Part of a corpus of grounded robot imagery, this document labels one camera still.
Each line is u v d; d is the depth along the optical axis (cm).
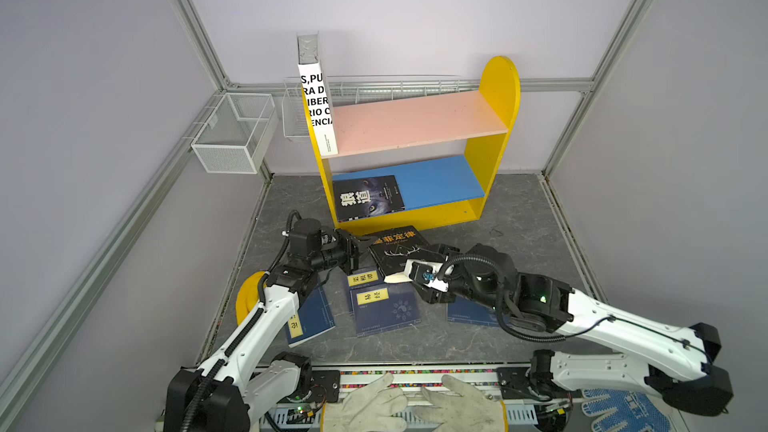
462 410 71
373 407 71
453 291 56
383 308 85
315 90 56
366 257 71
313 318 84
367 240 73
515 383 74
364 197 94
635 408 71
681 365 40
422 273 50
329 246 68
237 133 101
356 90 92
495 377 77
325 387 74
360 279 91
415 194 94
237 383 41
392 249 70
